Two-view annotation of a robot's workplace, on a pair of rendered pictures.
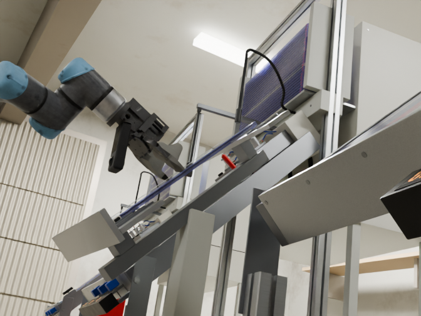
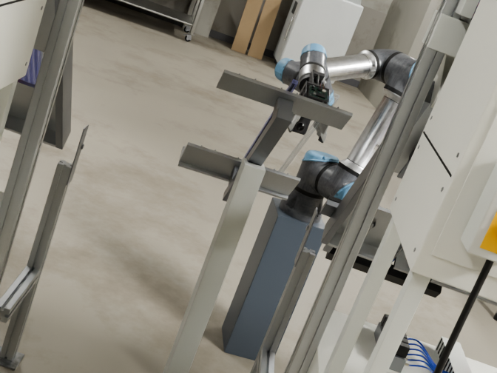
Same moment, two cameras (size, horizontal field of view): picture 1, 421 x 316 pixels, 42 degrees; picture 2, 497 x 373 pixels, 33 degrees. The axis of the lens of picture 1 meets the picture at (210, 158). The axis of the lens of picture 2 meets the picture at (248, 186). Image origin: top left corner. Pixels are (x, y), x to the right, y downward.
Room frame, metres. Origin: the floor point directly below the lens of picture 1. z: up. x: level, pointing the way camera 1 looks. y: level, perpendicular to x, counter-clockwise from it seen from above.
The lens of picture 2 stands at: (1.75, -2.07, 1.43)
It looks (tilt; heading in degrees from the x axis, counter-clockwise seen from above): 17 degrees down; 105
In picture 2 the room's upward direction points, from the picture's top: 21 degrees clockwise
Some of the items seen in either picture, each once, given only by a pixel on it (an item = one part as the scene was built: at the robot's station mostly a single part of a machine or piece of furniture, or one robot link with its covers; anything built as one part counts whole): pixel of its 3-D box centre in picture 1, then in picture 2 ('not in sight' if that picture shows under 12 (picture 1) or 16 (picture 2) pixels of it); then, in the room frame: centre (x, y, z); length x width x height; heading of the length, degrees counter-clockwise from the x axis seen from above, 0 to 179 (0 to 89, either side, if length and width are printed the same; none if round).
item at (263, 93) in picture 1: (284, 92); not in sight; (1.83, -0.24, 1.52); 0.51 x 0.13 x 0.27; 18
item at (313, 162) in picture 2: not in sight; (318, 171); (1.22, 0.68, 0.72); 0.13 x 0.12 x 0.14; 150
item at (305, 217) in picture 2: not in sight; (304, 200); (1.22, 0.68, 0.60); 0.15 x 0.15 x 0.10
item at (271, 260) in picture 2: not in sight; (271, 281); (1.22, 0.68, 0.28); 0.18 x 0.18 x 0.55; 26
